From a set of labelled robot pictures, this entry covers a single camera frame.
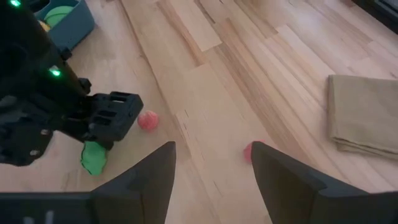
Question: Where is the grey plastic bin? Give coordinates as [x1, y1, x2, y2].
[32, 0, 96, 53]

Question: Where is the bright green toy vegetable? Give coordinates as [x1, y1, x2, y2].
[80, 141, 109, 177]

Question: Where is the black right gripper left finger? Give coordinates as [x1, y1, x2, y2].
[90, 141, 177, 224]

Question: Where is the red toy strawberry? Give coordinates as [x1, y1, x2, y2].
[243, 139, 265, 165]

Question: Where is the tan folded cloth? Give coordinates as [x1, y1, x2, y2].
[326, 74, 398, 162]

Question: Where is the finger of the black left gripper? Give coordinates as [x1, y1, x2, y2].
[81, 91, 144, 151]

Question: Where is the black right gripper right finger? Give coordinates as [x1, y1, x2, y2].
[251, 141, 328, 224]

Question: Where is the pinkish red toy fruit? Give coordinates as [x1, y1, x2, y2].
[137, 110, 160, 132]

